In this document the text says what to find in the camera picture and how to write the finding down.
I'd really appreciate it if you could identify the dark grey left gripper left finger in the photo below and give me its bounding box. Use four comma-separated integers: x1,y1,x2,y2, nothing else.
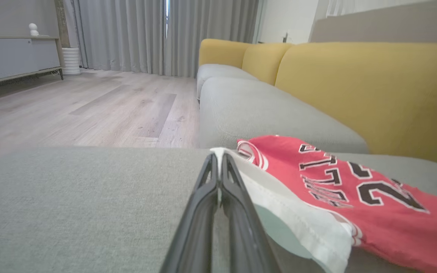
160,153,219,273

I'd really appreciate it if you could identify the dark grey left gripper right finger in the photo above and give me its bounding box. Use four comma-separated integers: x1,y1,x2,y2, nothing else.
218,153,282,273

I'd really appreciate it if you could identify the red Bulls basketball jersey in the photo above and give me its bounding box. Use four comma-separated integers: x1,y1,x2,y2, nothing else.
210,135,437,273

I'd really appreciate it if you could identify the large grey sofa ottoman cushion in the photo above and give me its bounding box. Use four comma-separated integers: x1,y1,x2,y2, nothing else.
0,146,437,273

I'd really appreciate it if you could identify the short grey sofa seat cushion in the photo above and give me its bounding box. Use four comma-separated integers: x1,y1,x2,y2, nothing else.
196,63,259,100

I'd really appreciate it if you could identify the small yellow sofa backrest cushion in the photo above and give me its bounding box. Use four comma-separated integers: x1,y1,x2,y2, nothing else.
241,42,294,86
198,38,253,69

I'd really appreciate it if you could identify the wide yellow sofa backrest cushion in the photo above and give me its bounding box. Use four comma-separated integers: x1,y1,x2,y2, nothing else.
274,41,437,166

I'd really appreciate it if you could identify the grey pleated curtain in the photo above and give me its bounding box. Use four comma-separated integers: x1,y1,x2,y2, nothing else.
71,0,259,78

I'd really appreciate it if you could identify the white ribbed vase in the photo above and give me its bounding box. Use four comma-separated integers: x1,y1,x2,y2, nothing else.
62,47,82,76

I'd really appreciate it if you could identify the grey wooden sideboard cabinet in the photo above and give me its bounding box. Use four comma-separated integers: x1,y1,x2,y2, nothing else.
0,36,64,88

